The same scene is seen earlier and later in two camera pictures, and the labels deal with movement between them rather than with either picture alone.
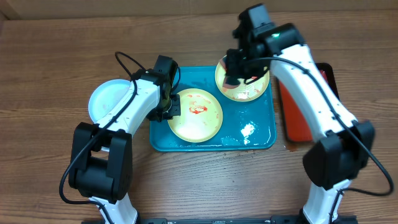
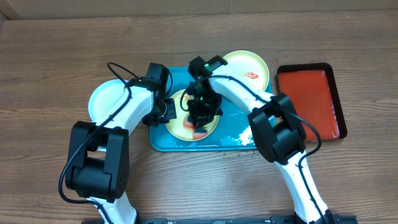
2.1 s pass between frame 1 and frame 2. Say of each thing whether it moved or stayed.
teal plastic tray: stayed
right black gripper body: moved
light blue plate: stayed
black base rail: stayed
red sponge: moved
